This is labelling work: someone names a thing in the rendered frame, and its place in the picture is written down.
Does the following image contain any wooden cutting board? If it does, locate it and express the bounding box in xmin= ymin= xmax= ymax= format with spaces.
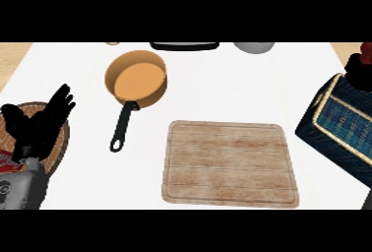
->
xmin=159 ymin=119 xmax=301 ymax=210

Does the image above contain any red bell pepper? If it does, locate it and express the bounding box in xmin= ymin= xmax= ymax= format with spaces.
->
xmin=358 ymin=41 xmax=372 ymax=66

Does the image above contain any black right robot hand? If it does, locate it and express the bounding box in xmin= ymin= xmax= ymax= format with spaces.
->
xmin=342 ymin=52 xmax=372 ymax=93

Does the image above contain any red and white packet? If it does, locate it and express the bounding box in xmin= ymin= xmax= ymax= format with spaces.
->
xmin=0 ymin=149 xmax=26 ymax=174

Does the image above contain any round brown wicker basket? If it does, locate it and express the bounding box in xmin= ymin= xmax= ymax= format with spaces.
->
xmin=0 ymin=100 xmax=72 ymax=179

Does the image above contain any orange pan with black handle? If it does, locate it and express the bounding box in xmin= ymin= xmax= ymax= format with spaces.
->
xmin=103 ymin=49 xmax=168 ymax=154

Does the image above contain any blue wicker basket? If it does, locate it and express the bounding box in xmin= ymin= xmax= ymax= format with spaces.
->
xmin=293 ymin=72 xmax=372 ymax=189

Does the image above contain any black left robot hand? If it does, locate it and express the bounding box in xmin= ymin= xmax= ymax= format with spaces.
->
xmin=0 ymin=83 xmax=78 ymax=163

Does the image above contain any grey bowl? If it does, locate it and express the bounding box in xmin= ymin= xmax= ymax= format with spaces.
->
xmin=231 ymin=41 xmax=275 ymax=55

